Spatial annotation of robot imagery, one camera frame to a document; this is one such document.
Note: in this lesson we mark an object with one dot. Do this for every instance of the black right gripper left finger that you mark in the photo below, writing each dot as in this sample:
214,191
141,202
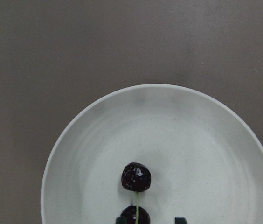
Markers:
120,220

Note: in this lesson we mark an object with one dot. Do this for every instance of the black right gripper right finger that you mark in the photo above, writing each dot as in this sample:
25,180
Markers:
180,220

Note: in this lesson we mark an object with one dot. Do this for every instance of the dark red cherry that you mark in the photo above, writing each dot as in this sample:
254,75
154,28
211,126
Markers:
135,214
136,177

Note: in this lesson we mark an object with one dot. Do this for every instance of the white round plate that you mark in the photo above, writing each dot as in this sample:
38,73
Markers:
205,161

